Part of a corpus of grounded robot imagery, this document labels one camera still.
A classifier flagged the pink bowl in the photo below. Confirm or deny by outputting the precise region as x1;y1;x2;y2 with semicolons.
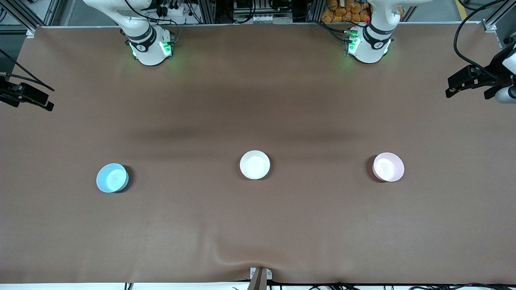
372;152;405;182

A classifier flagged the blue bowl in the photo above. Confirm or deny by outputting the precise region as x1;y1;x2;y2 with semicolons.
96;163;129;193

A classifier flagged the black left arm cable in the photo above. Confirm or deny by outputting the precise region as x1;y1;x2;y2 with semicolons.
454;0;516;79

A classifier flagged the brown table cover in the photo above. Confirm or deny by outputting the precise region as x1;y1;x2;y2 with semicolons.
0;24;516;284

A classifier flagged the white power strip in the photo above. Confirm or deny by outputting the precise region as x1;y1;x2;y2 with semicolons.
158;0;190;17

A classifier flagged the brown camera pole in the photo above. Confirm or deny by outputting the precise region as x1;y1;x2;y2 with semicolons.
248;268;267;290

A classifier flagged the orange packaged snacks pile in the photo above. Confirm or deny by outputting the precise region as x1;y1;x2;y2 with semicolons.
321;0;371;23

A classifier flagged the aluminium frame post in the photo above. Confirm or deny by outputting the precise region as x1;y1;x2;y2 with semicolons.
306;0;324;21
198;0;218;24
6;0;37;33
483;0;516;33

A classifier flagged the white bowl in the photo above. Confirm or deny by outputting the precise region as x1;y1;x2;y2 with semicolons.
239;150;271;180

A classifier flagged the white terminal block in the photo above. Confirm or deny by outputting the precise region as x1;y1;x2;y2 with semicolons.
249;14;283;23

